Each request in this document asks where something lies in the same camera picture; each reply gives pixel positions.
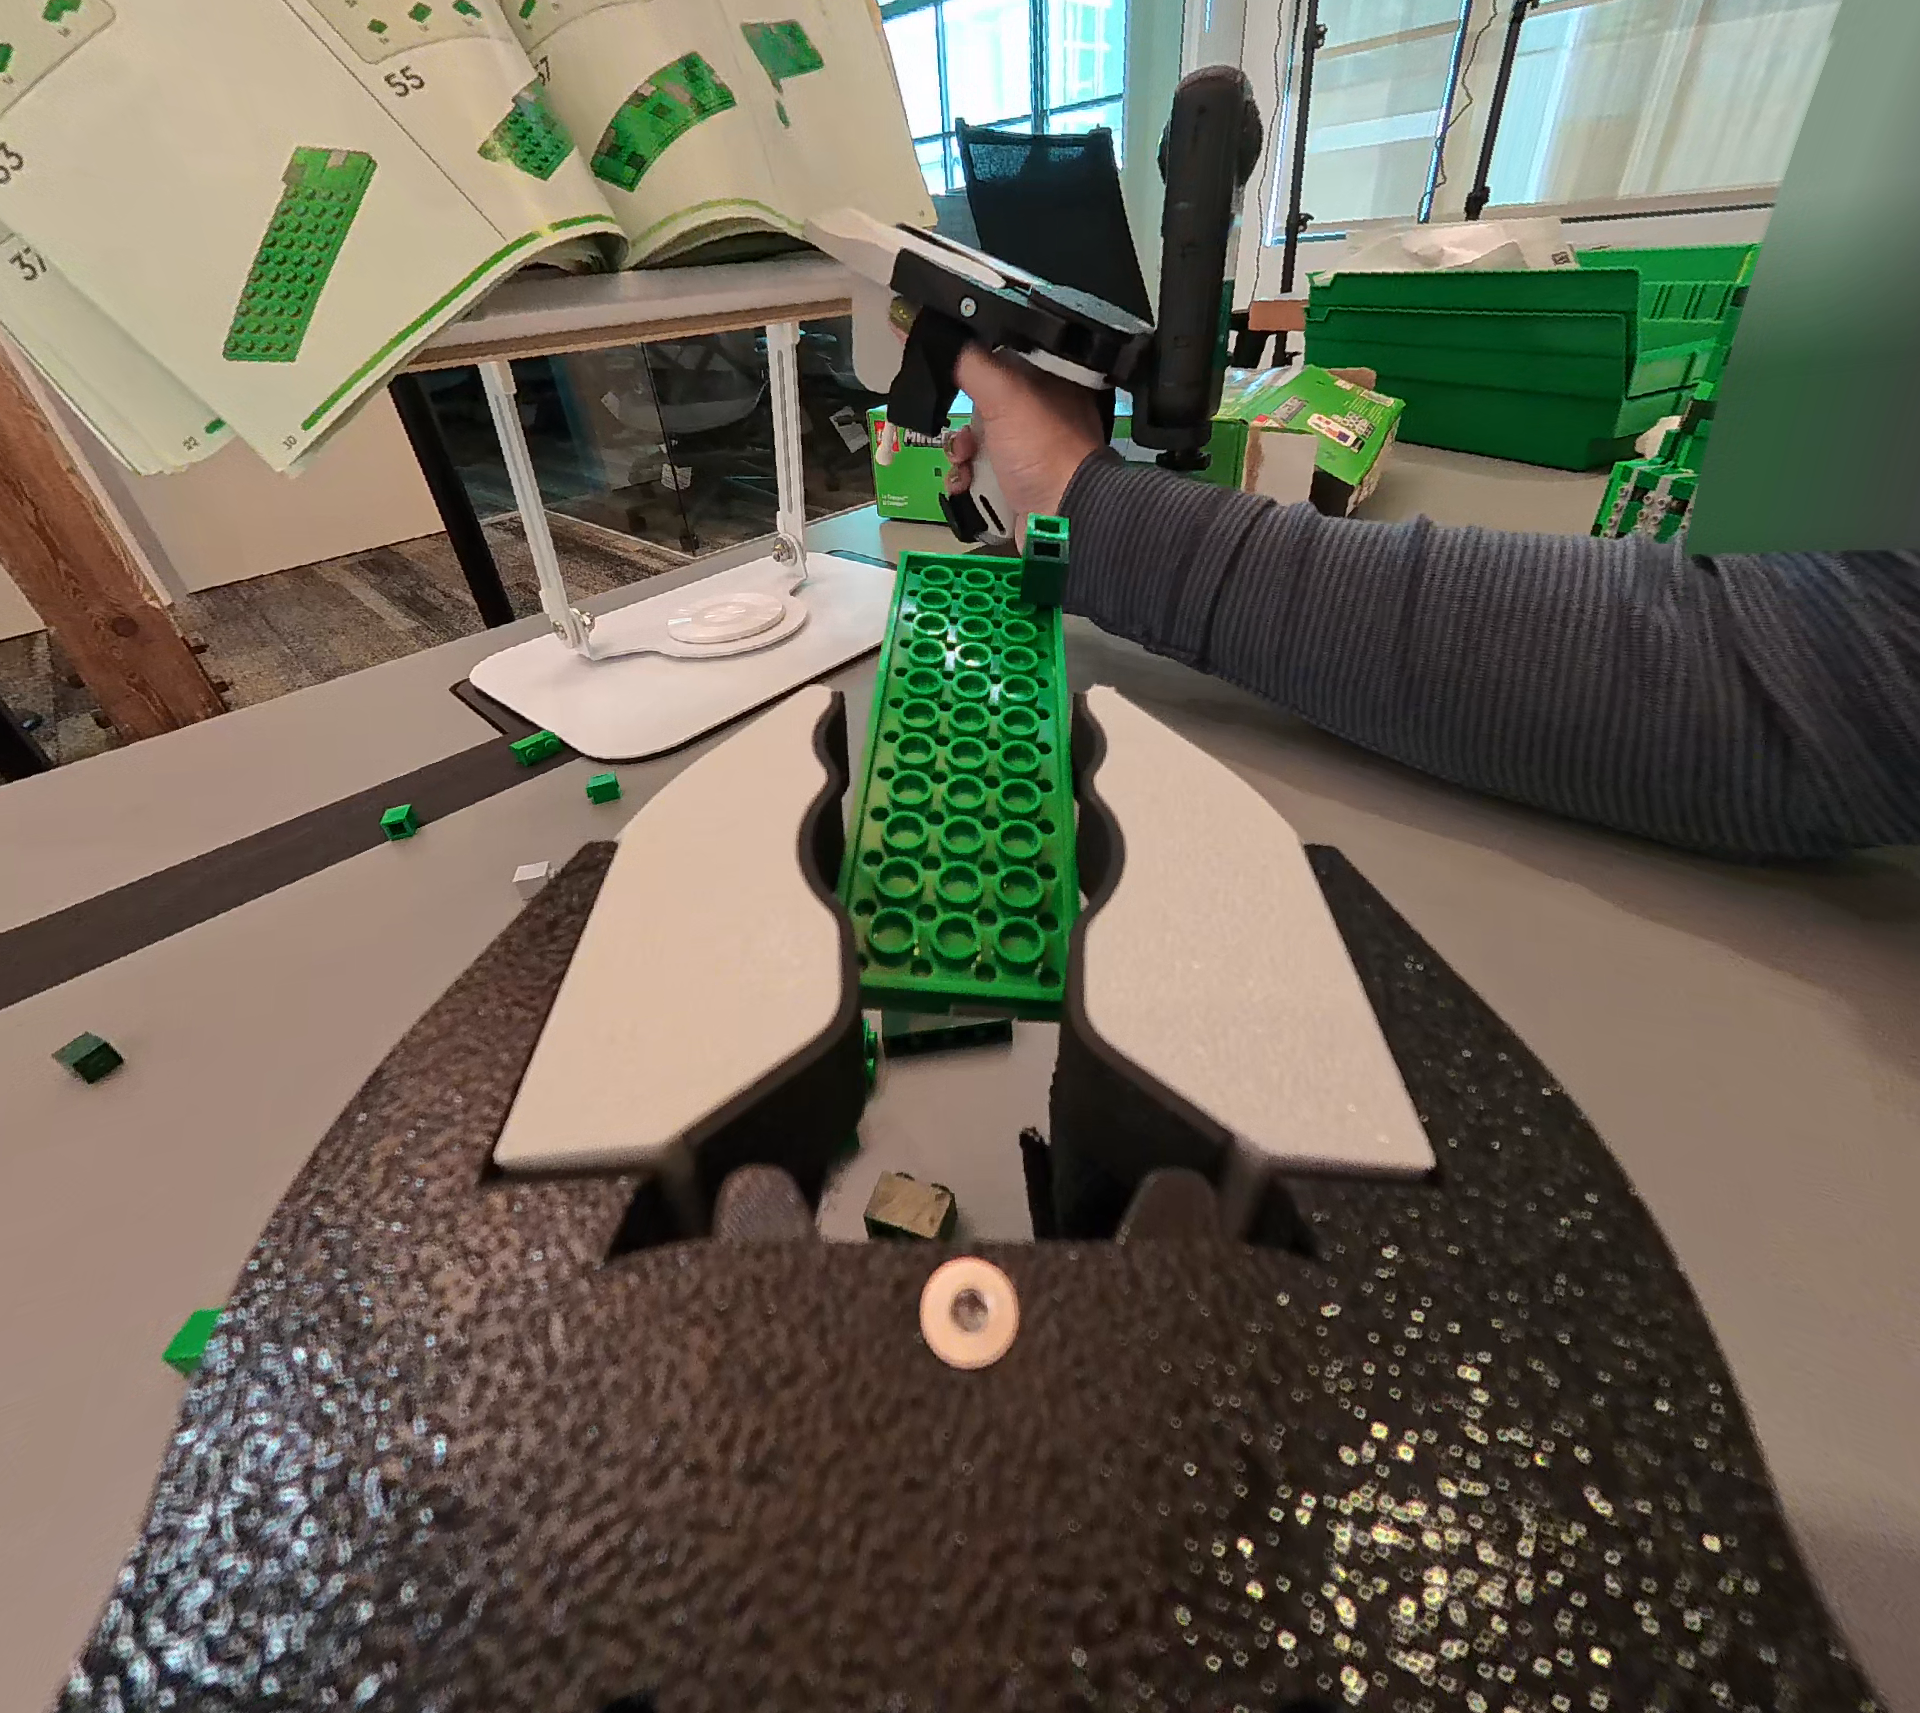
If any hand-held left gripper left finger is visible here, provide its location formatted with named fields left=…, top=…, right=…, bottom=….
left=489, top=684, right=872, bottom=1185

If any black tape strip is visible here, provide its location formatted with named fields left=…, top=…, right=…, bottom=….
left=0, top=678, right=562, bottom=1010

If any black mesh office chair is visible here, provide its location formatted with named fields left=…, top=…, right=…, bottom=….
left=955, top=119, right=1157, bottom=320

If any green studded base plate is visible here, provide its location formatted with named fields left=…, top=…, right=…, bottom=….
left=837, top=551, right=1074, bottom=1019

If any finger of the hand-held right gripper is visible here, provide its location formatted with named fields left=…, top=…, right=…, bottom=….
left=805, top=208, right=1003, bottom=297

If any white book stand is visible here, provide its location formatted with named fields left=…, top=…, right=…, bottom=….
left=396, top=251, right=886, bottom=763

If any person's right forearm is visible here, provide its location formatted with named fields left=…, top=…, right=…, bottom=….
left=1055, top=448, right=1920, bottom=863

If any person's right hand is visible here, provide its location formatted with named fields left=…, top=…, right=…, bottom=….
left=948, top=341, right=1123, bottom=546

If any green plastic storage bin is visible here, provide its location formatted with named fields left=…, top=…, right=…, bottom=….
left=1309, top=309, right=1717, bottom=389
left=1317, top=374, right=1727, bottom=478
left=1306, top=271, right=1651, bottom=324

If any black tripod stand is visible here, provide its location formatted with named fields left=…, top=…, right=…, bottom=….
left=1462, top=0, right=1577, bottom=221
left=1267, top=0, right=1338, bottom=245

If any green cardboard set box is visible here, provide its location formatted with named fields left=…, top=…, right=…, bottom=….
left=867, top=364, right=1409, bottom=525

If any building instruction booklet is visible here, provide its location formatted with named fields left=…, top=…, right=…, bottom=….
left=0, top=0, right=939, bottom=478

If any grey desk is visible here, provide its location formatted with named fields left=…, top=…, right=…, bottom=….
left=0, top=497, right=1920, bottom=1713

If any olive brown brick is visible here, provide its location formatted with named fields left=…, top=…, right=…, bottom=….
left=863, top=1173, right=957, bottom=1243

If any wooden support post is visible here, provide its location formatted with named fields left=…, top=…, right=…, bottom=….
left=0, top=349, right=228, bottom=742

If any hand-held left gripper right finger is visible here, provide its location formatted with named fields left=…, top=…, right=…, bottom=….
left=1046, top=684, right=1443, bottom=1185

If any white crumpled bag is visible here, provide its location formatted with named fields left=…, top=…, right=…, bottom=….
left=1334, top=218, right=1592, bottom=277

